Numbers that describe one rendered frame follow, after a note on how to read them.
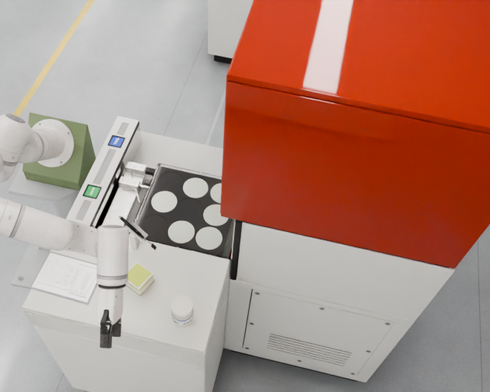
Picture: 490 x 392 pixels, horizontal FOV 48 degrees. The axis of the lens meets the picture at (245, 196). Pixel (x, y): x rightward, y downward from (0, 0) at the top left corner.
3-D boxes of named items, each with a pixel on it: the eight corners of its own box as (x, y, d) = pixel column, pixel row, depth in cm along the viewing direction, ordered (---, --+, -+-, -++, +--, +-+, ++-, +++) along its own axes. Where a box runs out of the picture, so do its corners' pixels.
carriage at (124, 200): (148, 172, 229) (148, 167, 227) (117, 245, 208) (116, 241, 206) (130, 168, 230) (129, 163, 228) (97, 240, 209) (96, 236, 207)
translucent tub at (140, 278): (155, 282, 188) (154, 273, 182) (140, 298, 184) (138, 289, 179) (138, 270, 190) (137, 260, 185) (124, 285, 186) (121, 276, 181)
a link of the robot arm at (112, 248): (93, 270, 154) (99, 277, 146) (94, 223, 154) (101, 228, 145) (123, 268, 158) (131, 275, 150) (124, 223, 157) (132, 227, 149)
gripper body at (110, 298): (104, 276, 157) (103, 314, 158) (92, 284, 147) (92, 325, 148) (130, 277, 157) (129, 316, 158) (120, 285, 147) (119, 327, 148)
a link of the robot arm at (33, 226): (5, 230, 150) (110, 263, 163) (8, 239, 135) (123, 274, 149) (19, 199, 150) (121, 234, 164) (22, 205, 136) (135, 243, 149)
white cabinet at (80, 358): (249, 249, 309) (262, 157, 243) (204, 426, 253) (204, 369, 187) (140, 225, 314) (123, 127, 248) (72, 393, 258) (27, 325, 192)
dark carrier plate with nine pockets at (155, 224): (242, 184, 223) (242, 183, 223) (221, 257, 203) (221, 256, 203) (160, 166, 226) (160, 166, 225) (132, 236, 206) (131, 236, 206)
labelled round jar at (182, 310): (196, 309, 183) (195, 297, 175) (190, 329, 179) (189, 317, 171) (175, 305, 184) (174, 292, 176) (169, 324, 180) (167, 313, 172)
